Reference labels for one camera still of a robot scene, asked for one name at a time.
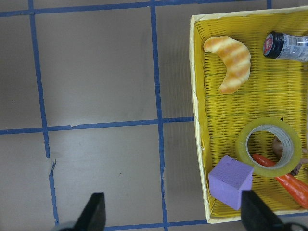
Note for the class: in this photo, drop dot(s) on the toy carrot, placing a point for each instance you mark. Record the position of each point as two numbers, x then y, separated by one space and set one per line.
295 187

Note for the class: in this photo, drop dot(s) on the purple foam cube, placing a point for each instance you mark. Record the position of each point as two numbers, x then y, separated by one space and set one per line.
228 179

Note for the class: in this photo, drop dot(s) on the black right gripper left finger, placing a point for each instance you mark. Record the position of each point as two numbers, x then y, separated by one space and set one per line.
93 216

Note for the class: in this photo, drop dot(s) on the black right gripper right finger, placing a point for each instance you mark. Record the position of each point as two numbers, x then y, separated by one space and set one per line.
256 215

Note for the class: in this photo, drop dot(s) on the toy croissant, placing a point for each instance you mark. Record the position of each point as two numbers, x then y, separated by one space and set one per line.
237 59

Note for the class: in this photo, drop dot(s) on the small dark bottle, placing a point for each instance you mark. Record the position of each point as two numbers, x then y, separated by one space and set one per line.
287 47

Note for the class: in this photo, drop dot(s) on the yellow tape roll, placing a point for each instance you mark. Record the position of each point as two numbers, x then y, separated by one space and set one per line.
290 140

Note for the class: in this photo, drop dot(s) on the yellow woven basket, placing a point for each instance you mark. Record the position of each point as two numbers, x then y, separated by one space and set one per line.
275 89

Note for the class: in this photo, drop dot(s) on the brown toy animal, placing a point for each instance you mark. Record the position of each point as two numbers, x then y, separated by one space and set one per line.
278 149

